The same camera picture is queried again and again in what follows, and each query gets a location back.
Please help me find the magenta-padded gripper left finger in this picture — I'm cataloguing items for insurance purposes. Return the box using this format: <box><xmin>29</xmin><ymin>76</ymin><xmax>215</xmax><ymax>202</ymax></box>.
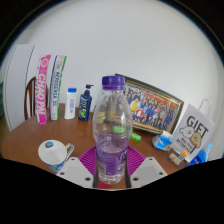
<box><xmin>56</xmin><ymin>145</ymin><xmax>99</xmax><ymax>188</ymax></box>

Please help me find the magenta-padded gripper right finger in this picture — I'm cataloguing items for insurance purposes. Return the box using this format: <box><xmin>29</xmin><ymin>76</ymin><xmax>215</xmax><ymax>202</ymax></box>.
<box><xmin>125</xmin><ymin>145</ymin><xmax>168</xmax><ymax>189</ymax></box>

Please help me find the clear purple-capped water bottle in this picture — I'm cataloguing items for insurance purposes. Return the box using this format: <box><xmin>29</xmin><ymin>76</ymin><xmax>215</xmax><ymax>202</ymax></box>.
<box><xmin>91</xmin><ymin>75</ymin><xmax>134</xmax><ymax>185</ymax></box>

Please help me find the white mug with blue print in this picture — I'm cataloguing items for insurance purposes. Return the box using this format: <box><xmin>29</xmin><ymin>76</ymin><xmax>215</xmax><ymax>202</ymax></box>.
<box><xmin>37</xmin><ymin>139</ymin><xmax>75</xmax><ymax>173</ymax></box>

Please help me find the blue tissue pack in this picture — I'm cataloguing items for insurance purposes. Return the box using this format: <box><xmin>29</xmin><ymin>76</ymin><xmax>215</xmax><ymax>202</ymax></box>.
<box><xmin>151</xmin><ymin>130</ymin><xmax>174</xmax><ymax>153</ymax></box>

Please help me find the flat round red coaster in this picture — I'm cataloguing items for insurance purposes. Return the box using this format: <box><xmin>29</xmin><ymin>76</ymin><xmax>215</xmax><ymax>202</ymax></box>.
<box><xmin>96</xmin><ymin>179</ymin><xmax>128</xmax><ymax>190</ymax></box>

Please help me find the small green packet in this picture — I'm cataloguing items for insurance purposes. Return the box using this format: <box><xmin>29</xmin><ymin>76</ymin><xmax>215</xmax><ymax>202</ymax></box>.
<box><xmin>130</xmin><ymin>132</ymin><xmax>142</xmax><ymax>143</ymax></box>

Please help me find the blue detergent bottle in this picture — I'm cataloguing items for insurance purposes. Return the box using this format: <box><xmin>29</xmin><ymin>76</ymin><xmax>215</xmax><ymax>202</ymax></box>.
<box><xmin>185</xmin><ymin>142</ymin><xmax>213</xmax><ymax>168</ymax></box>

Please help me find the white paper gift bag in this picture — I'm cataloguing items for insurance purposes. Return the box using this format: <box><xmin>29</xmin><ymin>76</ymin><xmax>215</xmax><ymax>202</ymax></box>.
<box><xmin>171</xmin><ymin>98</ymin><xmax>216</xmax><ymax>158</ymax></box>

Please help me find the dark blue pump bottle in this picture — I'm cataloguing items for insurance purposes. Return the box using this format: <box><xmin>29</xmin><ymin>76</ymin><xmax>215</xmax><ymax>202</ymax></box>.
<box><xmin>78</xmin><ymin>83</ymin><xmax>95</xmax><ymax>122</ymax></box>

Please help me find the white bottle with blue cap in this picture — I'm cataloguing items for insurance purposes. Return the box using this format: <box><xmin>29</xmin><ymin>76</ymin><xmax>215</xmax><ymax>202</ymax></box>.
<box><xmin>64</xmin><ymin>87</ymin><xmax>78</xmax><ymax>120</ymax></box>

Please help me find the framed group photo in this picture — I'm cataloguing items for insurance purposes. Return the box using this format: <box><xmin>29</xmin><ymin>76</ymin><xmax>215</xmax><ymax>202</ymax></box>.
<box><xmin>114</xmin><ymin>73</ymin><xmax>185</xmax><ymax>136</ymax></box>

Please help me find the white green shuttlecock tube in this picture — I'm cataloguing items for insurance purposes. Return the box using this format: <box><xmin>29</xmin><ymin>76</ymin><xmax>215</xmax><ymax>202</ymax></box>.
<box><xmin>49</xmin><ymin>54</ymin><xmax>68</xmax><ymax>121</ymax></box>

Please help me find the dark wooden chair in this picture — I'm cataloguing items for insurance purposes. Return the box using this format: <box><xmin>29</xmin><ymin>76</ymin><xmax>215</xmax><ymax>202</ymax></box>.
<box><xmin>23</xmin><ymin>75</ymin><xmax>39</xmax><ymax>121</ymax></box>

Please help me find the pink shuttlecock tube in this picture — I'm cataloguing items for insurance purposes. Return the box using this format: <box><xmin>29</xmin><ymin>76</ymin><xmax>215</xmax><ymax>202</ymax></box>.
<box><xmin>35</xmin><ymin>54</ymin><xmax>52</xmax><ymax>126</ymax></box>

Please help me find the white refrigerator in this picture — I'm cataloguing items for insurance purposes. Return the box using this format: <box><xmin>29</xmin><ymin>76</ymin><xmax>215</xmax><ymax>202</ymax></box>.
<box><xmin>3</xmin><ymin>44</ymin><xmax>36</xmax><ymax>132</ymax></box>

